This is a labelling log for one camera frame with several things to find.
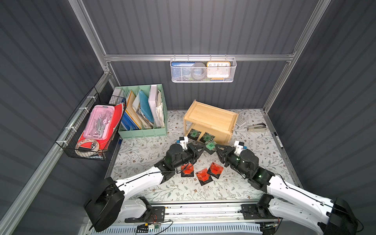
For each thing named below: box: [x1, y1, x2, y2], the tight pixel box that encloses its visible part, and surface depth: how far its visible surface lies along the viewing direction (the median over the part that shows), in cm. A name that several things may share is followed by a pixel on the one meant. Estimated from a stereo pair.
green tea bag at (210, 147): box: [204, 141, 217, 155], surface depth 76 cm
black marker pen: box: [273, 131, 284, 149], surface depth 107 cm
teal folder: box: [138, 90, 155, 124], surface depth 96 cm
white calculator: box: [235, 116, 247, 127], surface depth 114 cm
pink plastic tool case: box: [83, 104, 116, 141], surface depth 74 cm
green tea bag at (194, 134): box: [187, 128, 202, 141], surface depth 104 cm
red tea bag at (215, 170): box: [206, 161, 224, 180], surface depth 90 cm
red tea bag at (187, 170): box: [180, 163, 195, 178], surface depth 90 cm
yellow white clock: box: [206, 61, 232, 79], surface depth 90 cm
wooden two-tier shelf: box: [183, 99, 239, 146], surface depth 91 cm
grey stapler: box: [246, 123, 268, 133], surface depth 109 cm
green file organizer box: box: [114, 83, 168, 140], surface depth 99 cm
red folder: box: [76, 103, 126, 150], surface depth 71 cm
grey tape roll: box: [191, 62, 207, 81], surface depth 89 cm
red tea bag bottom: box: [195, 167, 214, 187], surface depth 88 cm
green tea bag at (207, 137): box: [199, 131, 216, 144], surface depth 104 cm
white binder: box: [147, 84, 162, 128], surface depth 96 cm
